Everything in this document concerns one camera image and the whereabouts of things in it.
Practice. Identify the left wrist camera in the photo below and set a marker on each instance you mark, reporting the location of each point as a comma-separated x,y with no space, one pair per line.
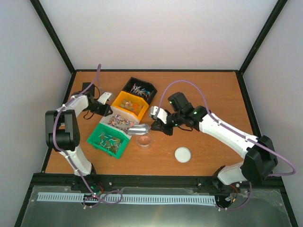
105,97

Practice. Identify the yellow plastic bin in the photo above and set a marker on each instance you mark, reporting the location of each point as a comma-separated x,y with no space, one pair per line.
132,104

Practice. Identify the white round lid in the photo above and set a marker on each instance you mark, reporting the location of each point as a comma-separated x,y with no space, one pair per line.
182,154

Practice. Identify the clear plastic cup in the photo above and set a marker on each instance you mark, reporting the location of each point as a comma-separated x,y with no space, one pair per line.
144,141

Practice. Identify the black plastic bin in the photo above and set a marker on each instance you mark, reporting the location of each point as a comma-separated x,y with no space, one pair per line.
140,88

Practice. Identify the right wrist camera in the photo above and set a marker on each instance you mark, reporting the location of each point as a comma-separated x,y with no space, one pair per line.
158,113

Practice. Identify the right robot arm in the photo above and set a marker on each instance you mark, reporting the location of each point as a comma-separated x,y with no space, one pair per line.
257,153

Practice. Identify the silver metal scoop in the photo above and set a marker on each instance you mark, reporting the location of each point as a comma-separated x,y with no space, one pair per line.
138,129

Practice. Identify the white translucent plastic bin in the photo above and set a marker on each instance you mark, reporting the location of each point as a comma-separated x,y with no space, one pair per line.
120,120

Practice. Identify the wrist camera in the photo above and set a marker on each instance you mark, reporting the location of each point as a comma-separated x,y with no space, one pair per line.
158,113
105,97

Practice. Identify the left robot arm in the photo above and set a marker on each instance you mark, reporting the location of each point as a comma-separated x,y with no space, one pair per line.
62,131

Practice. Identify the green plastic bin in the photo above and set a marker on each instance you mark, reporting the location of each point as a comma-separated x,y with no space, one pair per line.
107,139

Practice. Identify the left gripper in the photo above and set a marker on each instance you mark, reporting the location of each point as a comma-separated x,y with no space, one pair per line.
105,112

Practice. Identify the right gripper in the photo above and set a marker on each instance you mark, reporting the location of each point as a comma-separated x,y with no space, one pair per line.
158,123

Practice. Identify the light blue cable duct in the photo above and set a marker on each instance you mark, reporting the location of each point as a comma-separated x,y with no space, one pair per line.
133,199

